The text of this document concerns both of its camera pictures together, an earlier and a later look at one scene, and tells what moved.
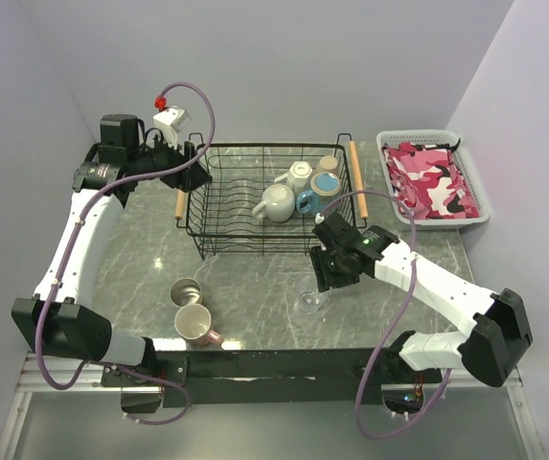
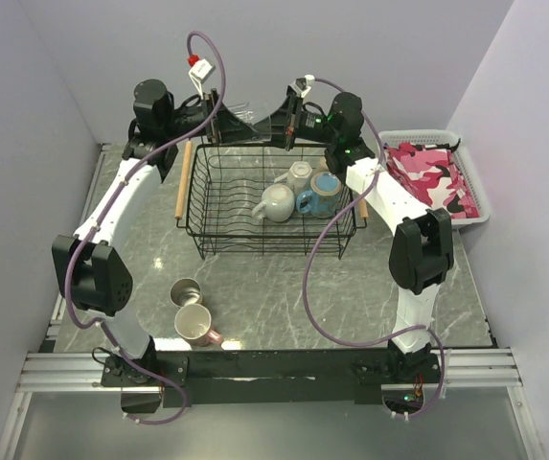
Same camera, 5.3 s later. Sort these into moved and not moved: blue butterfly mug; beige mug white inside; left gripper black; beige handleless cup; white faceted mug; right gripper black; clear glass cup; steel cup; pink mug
Moved: left gripper black; right gripper black; clear glass cup
Not moved: beige handleless cup; beige mug white inside; pink mug; steel cup; white faceted mug; blue butterfly mug
